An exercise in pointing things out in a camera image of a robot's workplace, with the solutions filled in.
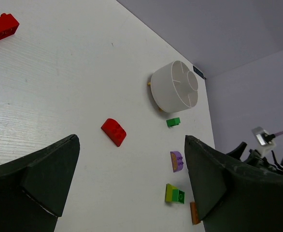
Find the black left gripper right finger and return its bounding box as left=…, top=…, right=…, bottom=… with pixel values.
left=184, top=135, right=283, bottom=232

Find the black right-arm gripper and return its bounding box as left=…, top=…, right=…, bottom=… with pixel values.
left=226, top=142, right=283, bottom=175

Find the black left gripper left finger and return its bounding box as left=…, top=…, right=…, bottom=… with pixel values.
left=0, top=134, right=80, bottom=232

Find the lime and green lego stack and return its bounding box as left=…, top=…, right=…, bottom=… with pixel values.
left=165, top=184, right=185, bottom=204

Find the small green lego brick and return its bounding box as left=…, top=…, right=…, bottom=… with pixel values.
left=166, top=117, right=181, bottom=128

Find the orange flat lego plate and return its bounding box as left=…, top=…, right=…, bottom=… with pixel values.
left=190, top=202, right=201, bottom=225

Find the purple curved lego brick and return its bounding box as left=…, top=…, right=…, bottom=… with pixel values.
left=170, top=151, right=184, bottom=173

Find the red curved lego piece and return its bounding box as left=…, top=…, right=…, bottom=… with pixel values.
left=101, top=118, right=127, bottom=147

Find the white round divided container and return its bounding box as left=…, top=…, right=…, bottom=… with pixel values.
left=150, top=60, right=198, bottom=113

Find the blue label sticker right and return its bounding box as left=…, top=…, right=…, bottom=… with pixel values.
left=193, top=65, right=205, bottom=79

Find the long red lego brick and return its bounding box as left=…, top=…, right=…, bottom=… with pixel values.
left=0, top=13, right=19, bottom=40

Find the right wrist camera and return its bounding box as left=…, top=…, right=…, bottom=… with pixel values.
left=252, top=127, right=276, bottom=157

